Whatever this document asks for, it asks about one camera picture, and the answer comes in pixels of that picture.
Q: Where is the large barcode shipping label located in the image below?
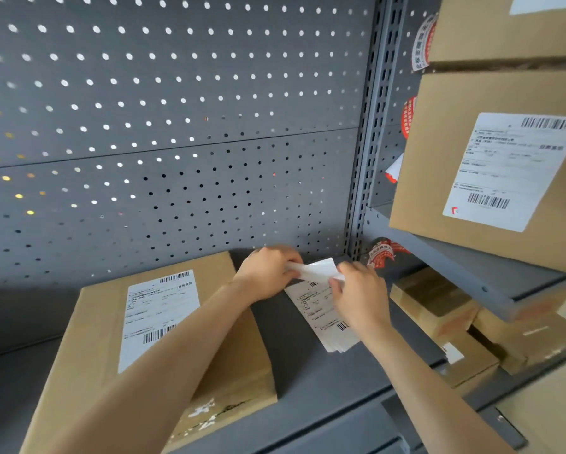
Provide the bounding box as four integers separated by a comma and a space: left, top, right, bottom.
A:
442, 112, 566, 233

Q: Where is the tilted cardboard box with label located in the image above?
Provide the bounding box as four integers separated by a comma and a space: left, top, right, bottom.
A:
388, 70, 566, 274

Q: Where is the small taped cardboard box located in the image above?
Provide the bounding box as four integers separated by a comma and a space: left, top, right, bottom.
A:
389, 266, 481, 342

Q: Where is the big plain cardboard box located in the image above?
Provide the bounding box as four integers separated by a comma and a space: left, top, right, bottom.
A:
495, 352, 566, 454

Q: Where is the curled red white sticker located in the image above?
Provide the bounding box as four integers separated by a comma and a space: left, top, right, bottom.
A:
383, 153, 405, 185

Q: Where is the small plain cardboard box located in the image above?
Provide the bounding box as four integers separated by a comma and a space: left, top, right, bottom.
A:
470, 306, 566, 377

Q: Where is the person's right hand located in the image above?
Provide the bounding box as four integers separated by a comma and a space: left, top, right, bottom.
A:
328, 261, 394, 337

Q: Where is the narrow grey perforated panel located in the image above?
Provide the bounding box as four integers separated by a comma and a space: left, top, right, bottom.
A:
368, 0, 443, 209

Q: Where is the stack of white shipping labels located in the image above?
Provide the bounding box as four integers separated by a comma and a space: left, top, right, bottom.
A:
283, 279, 364, 354

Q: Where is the grey perforated back panel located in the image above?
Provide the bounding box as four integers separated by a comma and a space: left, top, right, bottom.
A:
0, 0, 377, 172
0, 128, 361, 291

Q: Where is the person's left hand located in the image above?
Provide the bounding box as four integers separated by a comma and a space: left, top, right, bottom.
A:
233, 245, 305, 306

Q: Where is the shipping label on flat box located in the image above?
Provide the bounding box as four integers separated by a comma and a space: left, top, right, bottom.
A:
117, 269, 201, 375

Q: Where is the person's right forearm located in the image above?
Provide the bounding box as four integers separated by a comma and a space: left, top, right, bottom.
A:
358, 320, 518, 454

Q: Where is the person's left forearm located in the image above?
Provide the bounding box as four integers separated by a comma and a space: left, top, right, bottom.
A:
46, 278, 255, 454

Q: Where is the cardboard box with white sticker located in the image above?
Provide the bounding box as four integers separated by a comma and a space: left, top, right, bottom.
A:
427, 0, 566, 73

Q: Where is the white peeled label sheet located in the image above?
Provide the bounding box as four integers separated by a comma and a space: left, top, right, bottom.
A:
287, 257, 346, 284

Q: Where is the grey metal shelf board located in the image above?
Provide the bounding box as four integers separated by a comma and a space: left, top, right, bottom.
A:
364, 203, 566, 323
0, 249, 450, 454

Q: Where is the large flat cardboard box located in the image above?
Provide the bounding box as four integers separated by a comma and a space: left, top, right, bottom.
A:
20, 251, 278, 454

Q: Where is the white sticker on cardboard box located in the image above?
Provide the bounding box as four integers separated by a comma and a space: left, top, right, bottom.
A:
508, 0, 566, 16

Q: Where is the small cardboard box white label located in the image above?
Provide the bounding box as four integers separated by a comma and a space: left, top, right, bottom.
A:
435, 330, 500, 389

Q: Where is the grey slotted shelf upright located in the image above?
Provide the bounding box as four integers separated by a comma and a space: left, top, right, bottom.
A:
346, 0, 410, 261

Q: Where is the round red white sticker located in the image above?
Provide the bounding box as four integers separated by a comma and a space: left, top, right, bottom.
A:
400, 95, 417, 140
410, 13, 438, 74
367, 236, 410, 270

